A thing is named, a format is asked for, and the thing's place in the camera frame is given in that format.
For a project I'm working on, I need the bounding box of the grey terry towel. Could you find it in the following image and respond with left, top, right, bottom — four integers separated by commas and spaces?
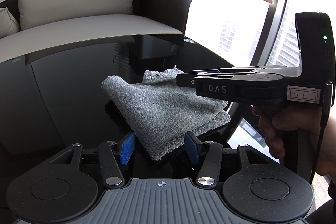
101, 68, 231, 160

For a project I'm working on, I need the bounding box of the person's right hand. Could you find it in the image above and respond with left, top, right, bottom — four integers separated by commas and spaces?
252, 105, 335, 181

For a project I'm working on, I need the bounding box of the dark brown sofa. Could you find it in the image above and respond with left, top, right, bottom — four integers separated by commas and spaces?
1, 0, 192, 62

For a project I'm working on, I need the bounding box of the small beige side cushion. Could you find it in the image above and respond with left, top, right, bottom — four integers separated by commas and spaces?
0, 7, 21, 38

